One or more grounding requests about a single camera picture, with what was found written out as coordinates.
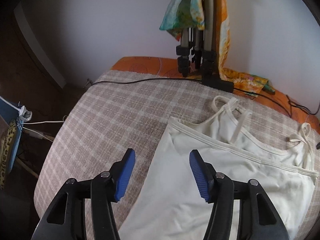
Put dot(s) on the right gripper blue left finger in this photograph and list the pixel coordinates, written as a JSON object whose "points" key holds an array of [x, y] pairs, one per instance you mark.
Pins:
{"points": [[107, 188]]}

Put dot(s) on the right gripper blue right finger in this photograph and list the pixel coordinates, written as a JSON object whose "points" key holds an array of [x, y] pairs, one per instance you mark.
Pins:
{"points": [[217, 189]]}

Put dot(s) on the white camisole top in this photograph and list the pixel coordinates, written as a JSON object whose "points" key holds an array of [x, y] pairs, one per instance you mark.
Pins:
{"points": [[272, 187]]}

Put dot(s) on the beige plaid blanket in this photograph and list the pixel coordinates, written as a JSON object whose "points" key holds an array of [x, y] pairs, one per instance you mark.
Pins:
{"points": [[130, 110]]}

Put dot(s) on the blue chair with leopard cloth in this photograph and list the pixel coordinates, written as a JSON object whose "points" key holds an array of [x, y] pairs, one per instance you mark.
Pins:
{"points": [[13, 117]]}

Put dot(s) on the orange bed sheet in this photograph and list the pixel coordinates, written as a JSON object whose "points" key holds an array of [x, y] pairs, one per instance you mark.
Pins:
{"points": [[247, 85]]}

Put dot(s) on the folded grey tripod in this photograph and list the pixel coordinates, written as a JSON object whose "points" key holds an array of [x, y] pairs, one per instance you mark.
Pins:
{"points": [[206, 50]]}

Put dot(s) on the colourful floral scarf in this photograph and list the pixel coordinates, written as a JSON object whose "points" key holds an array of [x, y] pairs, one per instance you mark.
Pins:
{"points": [[182, 14]]}

